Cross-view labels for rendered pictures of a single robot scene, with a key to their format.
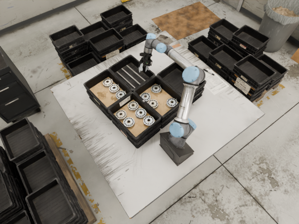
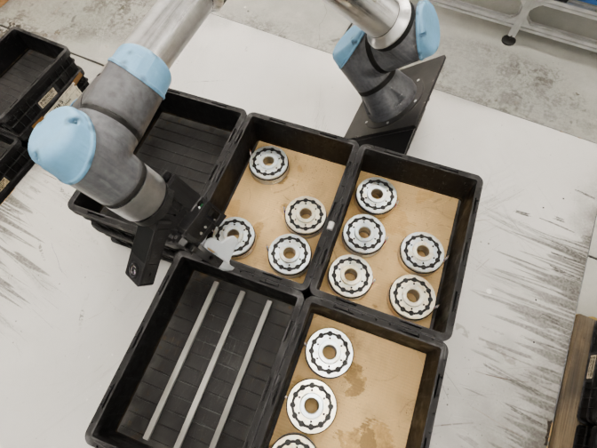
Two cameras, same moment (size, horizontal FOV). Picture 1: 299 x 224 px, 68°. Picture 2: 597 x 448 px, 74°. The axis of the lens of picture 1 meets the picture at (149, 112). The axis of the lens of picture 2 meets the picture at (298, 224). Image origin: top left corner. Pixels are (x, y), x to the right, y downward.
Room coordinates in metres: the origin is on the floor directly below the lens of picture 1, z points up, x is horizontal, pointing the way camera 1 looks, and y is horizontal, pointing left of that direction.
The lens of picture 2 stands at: (1.38, 0.32, 1.74)
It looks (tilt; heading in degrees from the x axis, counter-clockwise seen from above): 66 degrees down; 243
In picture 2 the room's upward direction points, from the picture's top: 4 degrees counter-clockwise
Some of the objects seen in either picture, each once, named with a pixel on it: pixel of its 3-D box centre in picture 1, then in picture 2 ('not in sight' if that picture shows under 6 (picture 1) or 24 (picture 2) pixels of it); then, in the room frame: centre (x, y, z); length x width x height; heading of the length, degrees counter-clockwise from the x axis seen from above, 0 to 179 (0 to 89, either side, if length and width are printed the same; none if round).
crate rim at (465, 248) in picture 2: (134, 114); (400, 233); (1.03, 0.14, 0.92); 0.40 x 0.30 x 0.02; 40
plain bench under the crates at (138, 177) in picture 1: (152, 117); (271, 295); (1.33, -0.03, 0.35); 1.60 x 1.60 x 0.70; 34
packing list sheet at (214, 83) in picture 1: (212, 81); not in sight; (1.55, -0.70, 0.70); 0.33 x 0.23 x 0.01; 34
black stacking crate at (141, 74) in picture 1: (131, 75); (208, 364); (1.53, 0.16, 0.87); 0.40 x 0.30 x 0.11; 40
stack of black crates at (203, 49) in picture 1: (203, 52); not in sight; (2.47, -0.84, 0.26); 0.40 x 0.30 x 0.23; 34
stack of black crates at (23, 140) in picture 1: (29, 146); not in sight; (1.02, 1.33, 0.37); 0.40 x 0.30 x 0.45; 34
